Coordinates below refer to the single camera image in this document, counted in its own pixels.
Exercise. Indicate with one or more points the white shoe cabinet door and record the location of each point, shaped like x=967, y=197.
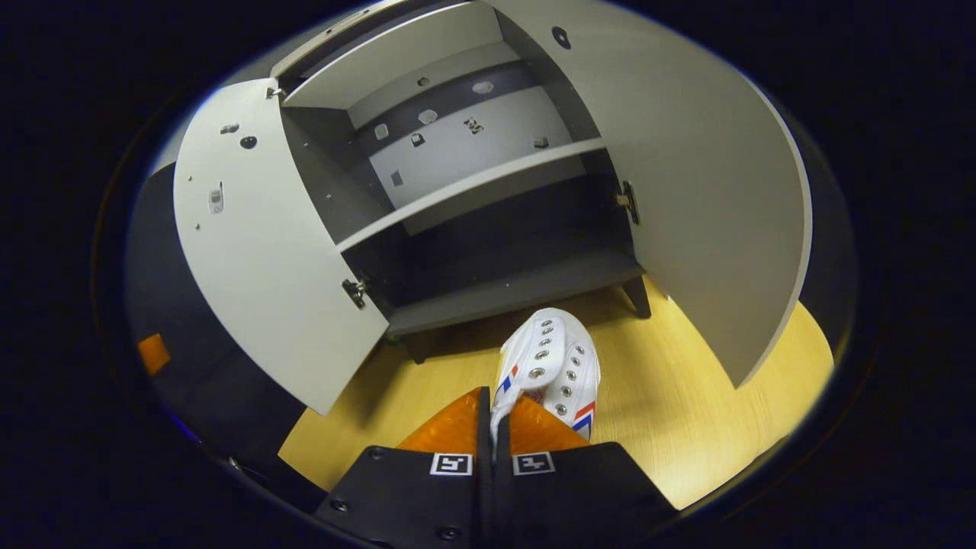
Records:
x=267, y=267
x=701, y=191

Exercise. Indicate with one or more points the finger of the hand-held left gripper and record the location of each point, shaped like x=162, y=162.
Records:
x=153, y=354

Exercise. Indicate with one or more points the white sneaker shoe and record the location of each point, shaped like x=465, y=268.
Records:
x=549, y=351

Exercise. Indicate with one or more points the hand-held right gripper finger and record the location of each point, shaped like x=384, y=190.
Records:
x=502, y=511
x=484, y=511

